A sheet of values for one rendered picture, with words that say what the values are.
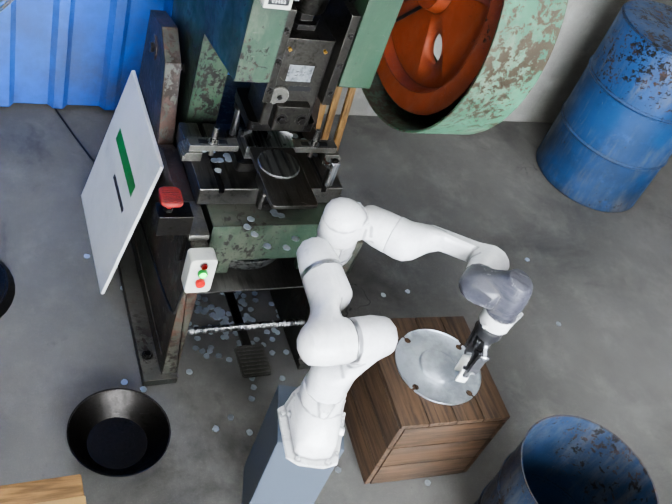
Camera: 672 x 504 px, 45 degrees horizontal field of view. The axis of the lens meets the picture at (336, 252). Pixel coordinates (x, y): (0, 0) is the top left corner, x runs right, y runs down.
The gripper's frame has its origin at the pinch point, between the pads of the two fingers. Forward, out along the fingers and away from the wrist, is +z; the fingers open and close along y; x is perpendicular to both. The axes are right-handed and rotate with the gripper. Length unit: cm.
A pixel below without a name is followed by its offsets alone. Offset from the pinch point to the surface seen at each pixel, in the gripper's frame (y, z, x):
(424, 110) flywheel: -43, -52, -30
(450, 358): -19.5, 18.9, 4.5
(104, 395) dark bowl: 1, 48, -98
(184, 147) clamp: -41, -20, -92
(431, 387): -6.6, 19.4, -2.2
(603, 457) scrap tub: 7, 17, 52
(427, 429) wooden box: 6.6, 22.8, -2.7
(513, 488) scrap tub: 26.2, 14.2, 18.8
